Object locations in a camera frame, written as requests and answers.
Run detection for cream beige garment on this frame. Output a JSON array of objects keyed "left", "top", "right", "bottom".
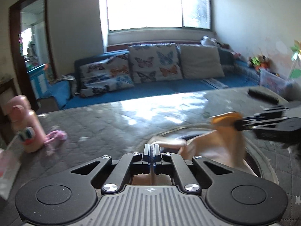
[{"left": 131, "top": 111, "right": 258, "bottom": 186}]

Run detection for black remote control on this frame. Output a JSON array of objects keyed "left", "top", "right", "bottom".
[{"left": 247, "top": 88, "right": 279, "bottom": 105}]

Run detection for clear plastic storage box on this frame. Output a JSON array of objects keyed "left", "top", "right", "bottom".
[{"left": 259, "top": 68, "right": 293, "bottom": 97}]

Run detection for plain beige cushion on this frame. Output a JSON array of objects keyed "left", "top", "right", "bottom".
[{"left": 180, "top": 44, "right": 224, "bottom": 80}]

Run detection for white plush toy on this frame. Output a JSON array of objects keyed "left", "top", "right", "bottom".
[{"left": 201, "top": 36, "right": 219, "bottom": 47}]

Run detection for blue sofa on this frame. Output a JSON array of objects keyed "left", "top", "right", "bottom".
[{"left": 40, "top": 49, "right": 260, "bottom": 112}]

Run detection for white tissue box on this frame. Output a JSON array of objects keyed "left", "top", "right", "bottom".
[{"left": 1, "top": 135, "right": 23, "bottom": 202}]

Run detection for left butterfly cushion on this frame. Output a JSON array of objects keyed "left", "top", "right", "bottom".
[{"left": 80, "top": 54, "right": 134, "bottom": 97}]

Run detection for butterfly cushion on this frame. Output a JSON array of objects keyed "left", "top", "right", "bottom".
[
  {"left": 80, "top": 54, "right": 134, "bottom": 97},
  {"left": 128, "top": 43, "right": 183, "bottom": 84}
]

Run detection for pink cartoon water bottle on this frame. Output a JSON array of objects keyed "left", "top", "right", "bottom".
[{"left": 6, "top": 95, "right": 46, "bottom": 153}]

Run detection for middle butterfly cushion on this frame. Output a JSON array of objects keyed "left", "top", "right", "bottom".
[{"left": 128, "top": 43, "right": 183, "bottom": 84}]

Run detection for blue plastic cabinet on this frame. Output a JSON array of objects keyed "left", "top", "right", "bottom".
[{"left": 28, "top": 64, "right": 49, "bottom": 99}]

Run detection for pink hair tie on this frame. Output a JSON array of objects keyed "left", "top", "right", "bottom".
[{"left": 43, "top": 130, "right": 68, "bottom": 146}]

